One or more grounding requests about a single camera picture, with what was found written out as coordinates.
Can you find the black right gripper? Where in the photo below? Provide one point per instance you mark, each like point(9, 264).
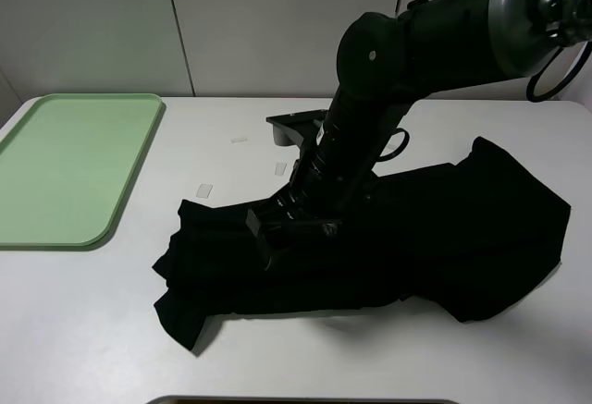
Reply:
point(280, 225)

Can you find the black short sleeve shirt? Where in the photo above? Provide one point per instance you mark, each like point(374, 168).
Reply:
point(475, 237)

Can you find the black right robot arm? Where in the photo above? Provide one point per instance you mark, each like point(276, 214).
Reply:
point(384, 66)

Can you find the light green plastic tray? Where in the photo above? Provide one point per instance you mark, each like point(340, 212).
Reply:
point(67, 164)

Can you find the clear tape marker middle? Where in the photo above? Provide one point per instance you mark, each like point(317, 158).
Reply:
point(280, 169)

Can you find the clear tape marker far left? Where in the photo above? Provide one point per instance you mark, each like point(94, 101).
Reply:
point(204, 191)

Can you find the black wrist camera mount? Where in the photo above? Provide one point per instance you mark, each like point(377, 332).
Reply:
point(295, 128)

